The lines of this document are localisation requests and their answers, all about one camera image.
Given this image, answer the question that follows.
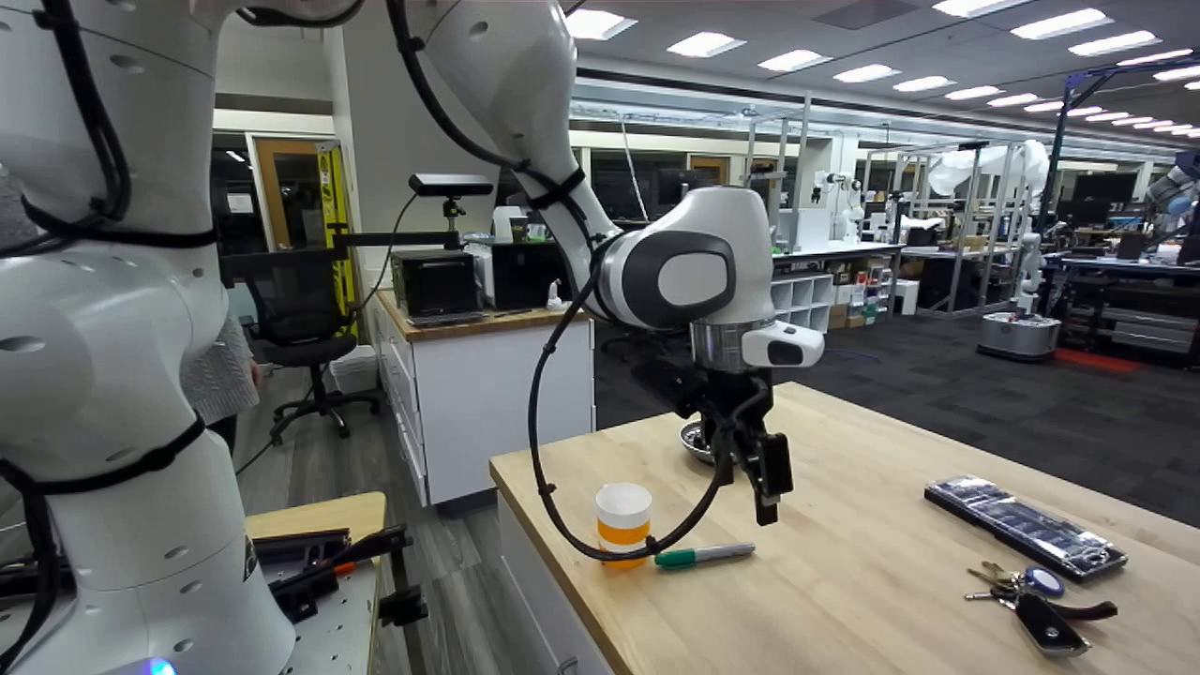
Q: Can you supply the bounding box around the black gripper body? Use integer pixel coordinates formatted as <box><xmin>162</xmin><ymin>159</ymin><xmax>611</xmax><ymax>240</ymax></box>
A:
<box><xmin>672</xmin><ymin>356</ymin><xmax>776</xmax><ymax>471</ymax></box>

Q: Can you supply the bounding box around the green capped marker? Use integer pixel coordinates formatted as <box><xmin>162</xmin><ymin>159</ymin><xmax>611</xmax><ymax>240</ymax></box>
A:
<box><xmin>652</xmin><ymin>539</ymin><xmax>756</xmax><ymax>576</ymax></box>

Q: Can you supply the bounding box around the orange and white mug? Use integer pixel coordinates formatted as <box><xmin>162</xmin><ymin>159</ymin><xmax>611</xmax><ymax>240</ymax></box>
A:
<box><xmin>593</xmin><ymin>479</ymin><xmax>656</xmax><ymax>576</ymax></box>

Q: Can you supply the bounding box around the white shelving unit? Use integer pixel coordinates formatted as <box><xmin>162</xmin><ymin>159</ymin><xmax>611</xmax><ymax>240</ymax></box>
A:
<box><xmin>770</xmin><ymin>265</ymin><xmax>838</xmax><ymax>343</ymax></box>

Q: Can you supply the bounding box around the white cabinet with wooden top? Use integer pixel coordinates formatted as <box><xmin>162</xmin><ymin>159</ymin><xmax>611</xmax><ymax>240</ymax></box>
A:
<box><xmin>371</xmin><ymin>291</ymin><xmax>601</xmax><ymax>510</ymax></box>

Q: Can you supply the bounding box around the black computer box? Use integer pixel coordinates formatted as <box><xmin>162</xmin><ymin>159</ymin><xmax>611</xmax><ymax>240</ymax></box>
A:
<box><xmin>487</xmin><ymin>240</ymin><xmax>577</xmax><ymax>310</ymax></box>

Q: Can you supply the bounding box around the black remote control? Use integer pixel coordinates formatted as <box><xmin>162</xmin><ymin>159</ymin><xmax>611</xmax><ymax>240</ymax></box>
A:
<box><xmin>921</xmin><ymin>475</ymin><xmax>1131</xmax><ymax>584</ymax></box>

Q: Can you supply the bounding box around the bunch of keys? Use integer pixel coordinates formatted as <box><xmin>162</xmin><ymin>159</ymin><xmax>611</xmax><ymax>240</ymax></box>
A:
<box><xmin>963</xmin><ymin>558</ymin><xmax>1122</xmax><ymax>659</ymax></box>

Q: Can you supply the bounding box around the black monitor box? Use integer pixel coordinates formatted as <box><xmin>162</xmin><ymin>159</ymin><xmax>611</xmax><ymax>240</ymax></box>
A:
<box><xmin>385</xmin><ymin>249</ymin><xmax>487</xmax><ymax>323</ymax></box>

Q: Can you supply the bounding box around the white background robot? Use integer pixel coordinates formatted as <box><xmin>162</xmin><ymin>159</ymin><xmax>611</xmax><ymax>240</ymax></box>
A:
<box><xmin>976</xmin><ymin>140</ymin><xmax>1065</xmax><ymax>363</ymax></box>

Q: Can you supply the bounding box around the ceiling light panel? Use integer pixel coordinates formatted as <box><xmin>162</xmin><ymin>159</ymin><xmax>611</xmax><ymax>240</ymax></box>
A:
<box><xmin>830</xmin><ymin>59</ymin><xmax>902</xmax><ymax>90</ymax></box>
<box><xmin>563</xmin><ymin>9</ymin><xmax>642</xmax><ymax>45</ymax></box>
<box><xmin>753</xmin><ymin>45</ymin><xmax>831</xmax><ymax>79</ymax></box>
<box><xmin>1007</xmin><ymin>3</ymin><xmax>1118</xmax><ymax>45</ymax></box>
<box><xmin>662</xmin><ymin>29</ymin><xmax>748</xmax><ymax>65</ymax></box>

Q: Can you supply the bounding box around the black office chair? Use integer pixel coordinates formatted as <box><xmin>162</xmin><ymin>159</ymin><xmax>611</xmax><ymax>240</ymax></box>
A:
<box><xmin>245</xmin><ymin>249</ymin><xmax>383</xmax><ymax>444</ymax></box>

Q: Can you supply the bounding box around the wooden door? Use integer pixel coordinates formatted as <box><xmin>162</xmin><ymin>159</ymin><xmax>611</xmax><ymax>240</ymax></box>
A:
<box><xmin>250</xmin><ymin>134</ymin><xmax>342</xmax><ymax>254</ymax></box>

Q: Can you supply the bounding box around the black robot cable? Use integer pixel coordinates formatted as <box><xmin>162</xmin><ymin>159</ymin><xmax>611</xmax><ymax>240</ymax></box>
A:
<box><xmin>383</xmin><ymin>0</ymin><xmax>773</xmax><ymax>566</ymax></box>

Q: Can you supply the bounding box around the black camera on stand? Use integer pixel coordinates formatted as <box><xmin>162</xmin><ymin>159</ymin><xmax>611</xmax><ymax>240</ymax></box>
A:
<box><xmin>333</xmin><ymin>169</ymin><xmax>497</xmax><ymax>254</ymax></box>

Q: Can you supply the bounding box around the black clamp mount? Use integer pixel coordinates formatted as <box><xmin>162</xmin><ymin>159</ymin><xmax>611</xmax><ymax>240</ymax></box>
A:
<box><xmin>248</xmin><ymin>524</ymin><xmax>430</xmax><ymax>631</ymax></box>

